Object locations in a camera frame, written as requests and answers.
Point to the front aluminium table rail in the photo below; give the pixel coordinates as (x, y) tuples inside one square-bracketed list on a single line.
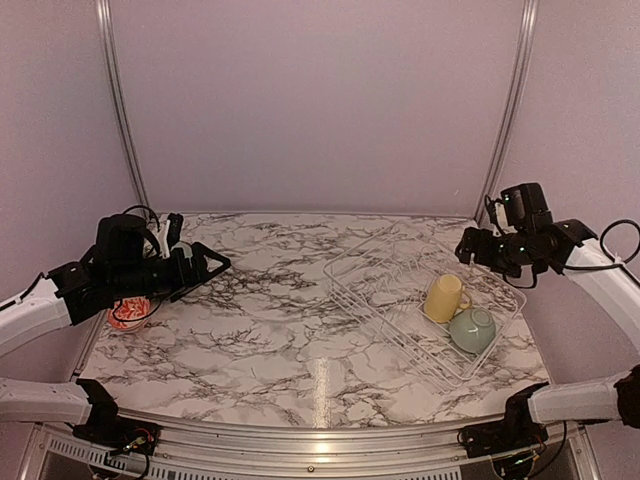
[(190, 449)]

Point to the aluminium frame post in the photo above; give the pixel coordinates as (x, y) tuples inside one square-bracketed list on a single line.
[(108, 40), (517, 83)]

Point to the pale green flower plate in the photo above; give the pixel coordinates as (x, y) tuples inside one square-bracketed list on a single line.
[(184, 247)]

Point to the yellow mug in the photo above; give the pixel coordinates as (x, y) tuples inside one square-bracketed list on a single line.
[(446, 296)]

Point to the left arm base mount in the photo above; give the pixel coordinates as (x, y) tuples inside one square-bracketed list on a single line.
[(106, 427)]

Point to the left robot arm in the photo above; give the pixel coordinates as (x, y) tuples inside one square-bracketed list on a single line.
[(128, 259)]

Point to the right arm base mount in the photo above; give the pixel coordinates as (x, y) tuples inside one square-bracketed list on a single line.
[(515, 442)]

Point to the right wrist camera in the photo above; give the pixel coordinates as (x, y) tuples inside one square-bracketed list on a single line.
[(495, 211)]

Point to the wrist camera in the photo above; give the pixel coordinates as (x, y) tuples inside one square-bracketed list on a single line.
[(495, 211), (169, 233)]

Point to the white red patterned bowl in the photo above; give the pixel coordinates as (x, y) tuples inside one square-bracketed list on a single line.
[(129, 315)]

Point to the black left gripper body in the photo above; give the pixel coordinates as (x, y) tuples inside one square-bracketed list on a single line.
[(168, 282)]

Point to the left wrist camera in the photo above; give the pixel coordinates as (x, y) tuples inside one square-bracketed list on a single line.
[(169, 233)]

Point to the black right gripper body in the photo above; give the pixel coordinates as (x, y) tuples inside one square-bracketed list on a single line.
[(507, 257)]

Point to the right aluminium frame post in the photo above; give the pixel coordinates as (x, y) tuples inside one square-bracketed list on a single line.
[(517, 83)]

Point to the left aluminium frame post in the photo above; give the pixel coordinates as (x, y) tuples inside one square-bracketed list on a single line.
[(108, 40)]

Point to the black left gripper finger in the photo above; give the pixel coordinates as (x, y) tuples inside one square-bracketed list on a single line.
[(181, 291), (201, 256)]

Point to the pale green bowl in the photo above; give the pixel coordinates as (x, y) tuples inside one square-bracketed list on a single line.
[(473, 330)]

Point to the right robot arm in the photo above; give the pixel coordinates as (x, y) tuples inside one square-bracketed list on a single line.
[(524, 234)]

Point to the left side aluminium rail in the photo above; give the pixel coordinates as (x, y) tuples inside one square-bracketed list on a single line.
[(87, 346)]

